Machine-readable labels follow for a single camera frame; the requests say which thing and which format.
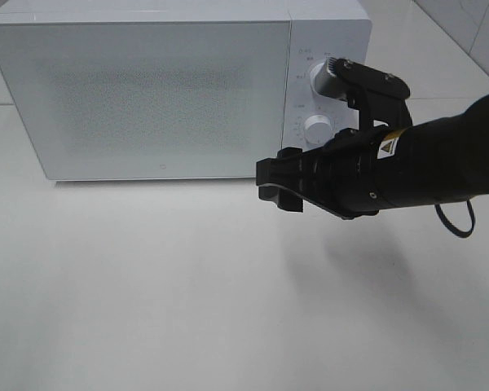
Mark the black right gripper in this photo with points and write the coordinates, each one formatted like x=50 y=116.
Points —
x=339 y=177

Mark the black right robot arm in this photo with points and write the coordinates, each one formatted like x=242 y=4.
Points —
x=437 y=162

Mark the white microwave door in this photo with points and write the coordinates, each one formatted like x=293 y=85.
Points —
x=146 y=101

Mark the white microwave oven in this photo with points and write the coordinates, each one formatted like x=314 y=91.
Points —
x=318 y=30

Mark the white microwave knob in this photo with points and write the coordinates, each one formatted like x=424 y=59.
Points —
x=317 y=129
x=322 y=81

